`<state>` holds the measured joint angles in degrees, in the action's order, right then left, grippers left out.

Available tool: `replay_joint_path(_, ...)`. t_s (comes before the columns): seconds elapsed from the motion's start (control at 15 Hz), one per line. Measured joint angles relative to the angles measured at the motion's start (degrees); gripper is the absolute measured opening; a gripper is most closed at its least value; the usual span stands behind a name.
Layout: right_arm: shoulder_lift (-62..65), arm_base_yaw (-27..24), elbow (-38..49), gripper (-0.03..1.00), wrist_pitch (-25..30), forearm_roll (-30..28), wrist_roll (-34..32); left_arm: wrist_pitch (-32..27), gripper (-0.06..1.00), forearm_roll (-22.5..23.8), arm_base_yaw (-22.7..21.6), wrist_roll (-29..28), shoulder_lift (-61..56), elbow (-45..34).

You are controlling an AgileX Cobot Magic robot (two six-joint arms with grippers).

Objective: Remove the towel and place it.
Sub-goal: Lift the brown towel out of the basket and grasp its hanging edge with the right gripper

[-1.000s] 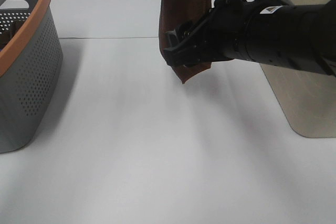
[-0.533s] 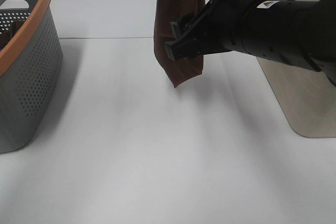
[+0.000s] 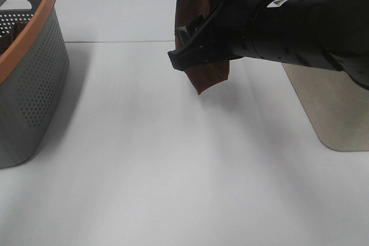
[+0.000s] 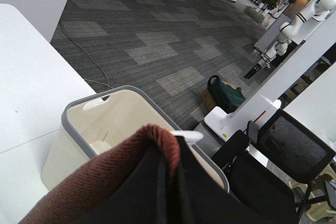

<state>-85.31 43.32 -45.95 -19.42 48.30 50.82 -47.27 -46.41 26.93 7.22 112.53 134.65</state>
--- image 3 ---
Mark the grey perforated basket orange rim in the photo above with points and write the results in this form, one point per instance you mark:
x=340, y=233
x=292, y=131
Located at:
x=34, y=67

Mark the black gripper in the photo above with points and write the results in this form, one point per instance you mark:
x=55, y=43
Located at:
x=226, y=34

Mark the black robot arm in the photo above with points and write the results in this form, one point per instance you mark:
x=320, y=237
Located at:
x=323, y=34

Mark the beige basket grey rim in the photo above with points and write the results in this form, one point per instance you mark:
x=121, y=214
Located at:
x=336, y=107

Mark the brown towel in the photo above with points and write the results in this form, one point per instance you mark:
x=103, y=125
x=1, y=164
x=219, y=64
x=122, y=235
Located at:
x=204, y=76

